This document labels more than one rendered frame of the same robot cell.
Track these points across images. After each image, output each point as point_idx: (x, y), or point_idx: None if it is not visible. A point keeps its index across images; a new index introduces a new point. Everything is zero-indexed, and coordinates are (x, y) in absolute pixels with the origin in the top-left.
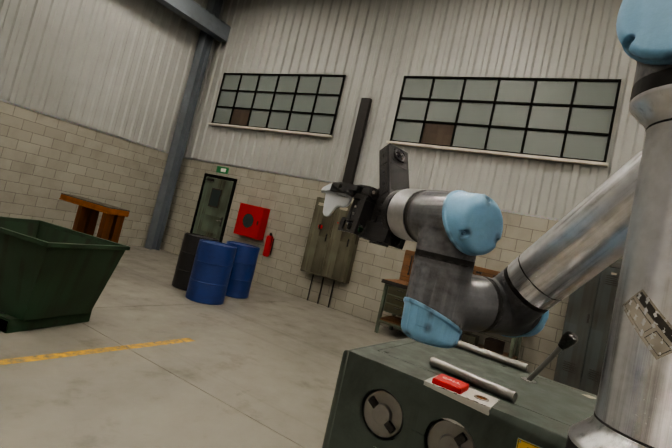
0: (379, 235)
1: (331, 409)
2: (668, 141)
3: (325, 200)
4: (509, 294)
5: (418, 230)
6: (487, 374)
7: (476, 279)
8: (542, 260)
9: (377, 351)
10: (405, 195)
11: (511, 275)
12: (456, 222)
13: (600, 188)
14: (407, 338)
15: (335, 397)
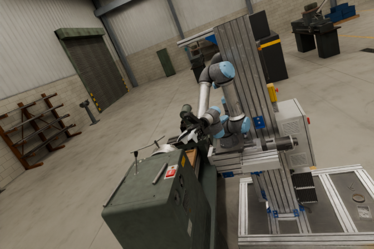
0: (207, 129)
1: (176, 218)
2: (231, 85)
3: (194, 139)
4: None
5: (215, 119)
6: (143, 178)
7: None
8: None
9: (156, 197)
10: (209, 116)
11: None
12: (220, 111)
13: (205, 97)
14: (118, 208)
15: (174, 213)
